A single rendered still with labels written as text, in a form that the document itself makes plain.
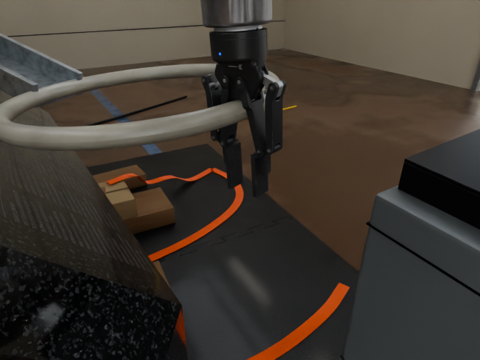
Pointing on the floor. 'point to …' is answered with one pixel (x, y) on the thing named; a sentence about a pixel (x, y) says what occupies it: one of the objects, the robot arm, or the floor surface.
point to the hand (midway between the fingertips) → (246, 170)
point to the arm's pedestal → (416, 285)
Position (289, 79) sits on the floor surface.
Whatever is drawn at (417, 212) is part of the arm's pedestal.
